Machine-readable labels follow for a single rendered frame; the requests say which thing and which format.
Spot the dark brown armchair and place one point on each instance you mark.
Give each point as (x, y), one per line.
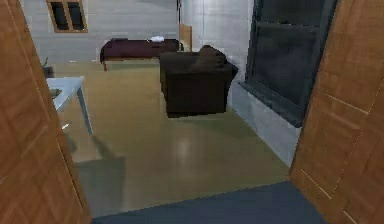
(195, 83)

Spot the white pillow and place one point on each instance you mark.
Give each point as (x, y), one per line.
(157, 39)

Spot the dark purple bed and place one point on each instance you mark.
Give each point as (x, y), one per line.
(136, 49)

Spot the large dark framed window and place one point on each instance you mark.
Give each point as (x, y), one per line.
(286, 56)

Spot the pale blue table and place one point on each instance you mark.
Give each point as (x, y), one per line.
(68, 90)

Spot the dark flat dish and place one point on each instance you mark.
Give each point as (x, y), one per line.
(55, 93)

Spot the brown wooden room door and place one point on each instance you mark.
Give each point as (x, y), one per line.
(23, 140)
(346, 126)

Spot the wooden framed window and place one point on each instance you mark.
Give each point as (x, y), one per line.
(67, 15)

